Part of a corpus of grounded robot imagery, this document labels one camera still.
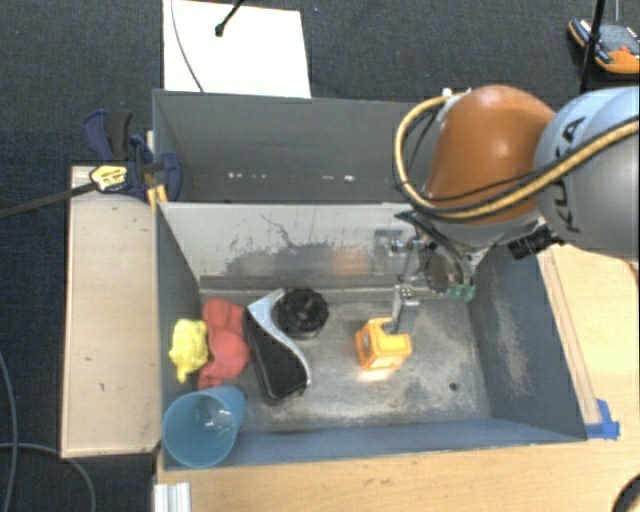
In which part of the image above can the black cylinder on white bracket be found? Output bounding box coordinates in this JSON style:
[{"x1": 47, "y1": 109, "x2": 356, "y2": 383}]
[{"x1": 507, "y1": 222, "x2": 554, "y2": 261}]

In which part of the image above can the black round knob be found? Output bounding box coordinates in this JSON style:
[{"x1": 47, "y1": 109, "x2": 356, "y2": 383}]
[{"x1": 276, "y1": 287, "x2": 331, "y2": 342}]

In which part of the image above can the grey metal bin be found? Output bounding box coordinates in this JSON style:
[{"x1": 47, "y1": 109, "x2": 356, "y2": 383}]
[{"x1": 151, "y1": 88, "x2": 589, "y2": 472}]

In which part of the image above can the orange box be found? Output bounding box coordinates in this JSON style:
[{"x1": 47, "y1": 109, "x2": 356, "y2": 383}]
[{"x1": 354, "y1": 317, "x2": 414, "y2": 373}]

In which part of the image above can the pale wood board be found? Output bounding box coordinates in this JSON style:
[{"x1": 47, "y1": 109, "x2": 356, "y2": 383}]
[{"x1": 59, "y1": 164, "x2": 162, "y2": 459}]

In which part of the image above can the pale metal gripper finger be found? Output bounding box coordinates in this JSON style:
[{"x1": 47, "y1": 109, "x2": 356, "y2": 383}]
[
  {"x1": 373, "y1": 228, "x2": 408, "y2": 275},
  {"x1": 391, "y1": 284, "x2": 421, "y2": 336}
]

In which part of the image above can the blue plastic cup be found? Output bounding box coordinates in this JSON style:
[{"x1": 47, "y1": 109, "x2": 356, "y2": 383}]
[{"x1": 161, "y1": 384, "x2": 248, "y2": 470}]

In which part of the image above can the red cloth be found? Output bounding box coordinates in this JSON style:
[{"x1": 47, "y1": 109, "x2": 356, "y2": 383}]
[{"x1": 196, "y1": 298, "x2": 252, "y2": 392}]

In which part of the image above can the yellow soft toy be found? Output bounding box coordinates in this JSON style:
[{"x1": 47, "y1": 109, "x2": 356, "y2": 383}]
[{"x1": 168, "y1": 318, "x2": 210, "y2": 385}]

